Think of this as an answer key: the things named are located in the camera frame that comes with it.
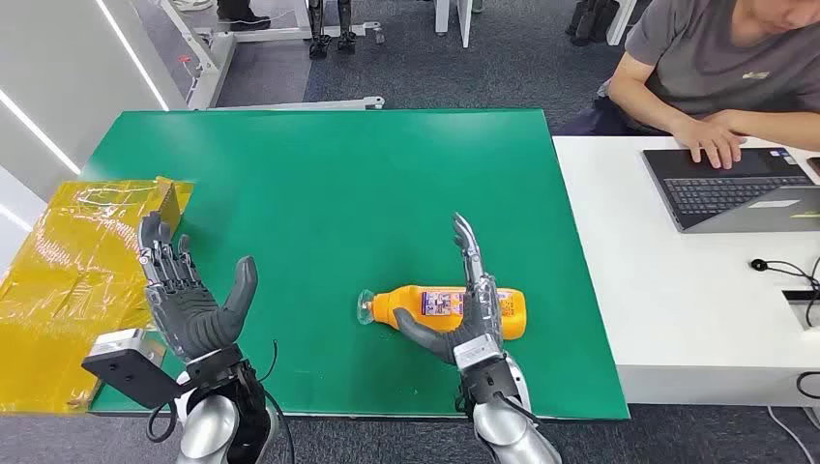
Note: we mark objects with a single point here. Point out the white table leg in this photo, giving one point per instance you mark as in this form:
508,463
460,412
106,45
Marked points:
462,19

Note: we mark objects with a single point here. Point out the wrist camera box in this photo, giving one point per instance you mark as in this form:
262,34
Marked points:
477,352
128,368

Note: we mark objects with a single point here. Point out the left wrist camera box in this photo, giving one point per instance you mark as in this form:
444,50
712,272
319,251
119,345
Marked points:
128,368

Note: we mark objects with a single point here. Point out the black robot leg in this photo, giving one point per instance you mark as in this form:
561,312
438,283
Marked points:
346,32
318,32

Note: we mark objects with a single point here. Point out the person's right forearm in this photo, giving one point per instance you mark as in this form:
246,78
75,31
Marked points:
647,105

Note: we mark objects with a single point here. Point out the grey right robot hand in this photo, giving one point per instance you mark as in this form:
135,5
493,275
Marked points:
480,307

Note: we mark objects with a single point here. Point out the white metal stand frame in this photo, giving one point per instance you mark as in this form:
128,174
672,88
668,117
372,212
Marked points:
211,64

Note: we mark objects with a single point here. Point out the orange detergent bottle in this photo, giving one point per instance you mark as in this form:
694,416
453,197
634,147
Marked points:
403,309

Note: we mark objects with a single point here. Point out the white desk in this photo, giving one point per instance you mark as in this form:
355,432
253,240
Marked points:
673,288

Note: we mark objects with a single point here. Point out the green table mat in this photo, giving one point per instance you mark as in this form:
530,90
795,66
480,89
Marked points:
359,192

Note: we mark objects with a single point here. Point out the person's right hand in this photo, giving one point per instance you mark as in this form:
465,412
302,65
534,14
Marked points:
708,138

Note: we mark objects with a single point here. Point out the black shoes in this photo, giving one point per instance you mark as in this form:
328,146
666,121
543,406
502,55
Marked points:
240,16

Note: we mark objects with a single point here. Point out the yellow taped cardboard box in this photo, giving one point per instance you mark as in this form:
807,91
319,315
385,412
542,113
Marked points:
58,288

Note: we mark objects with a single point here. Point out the white shoe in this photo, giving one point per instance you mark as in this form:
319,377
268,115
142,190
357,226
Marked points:
192,4

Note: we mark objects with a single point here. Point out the dark grey laptop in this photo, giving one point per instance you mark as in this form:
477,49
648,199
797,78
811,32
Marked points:
717,192

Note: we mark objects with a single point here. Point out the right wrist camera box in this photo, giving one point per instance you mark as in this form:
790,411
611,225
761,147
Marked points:
477,352

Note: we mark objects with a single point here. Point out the person's left forearm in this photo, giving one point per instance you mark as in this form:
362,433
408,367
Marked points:
781,131

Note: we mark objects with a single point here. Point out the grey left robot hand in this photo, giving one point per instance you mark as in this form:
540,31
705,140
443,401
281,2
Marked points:
192,314

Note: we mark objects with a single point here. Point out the white slanted furniture leg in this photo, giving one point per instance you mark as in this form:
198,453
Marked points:
620,19

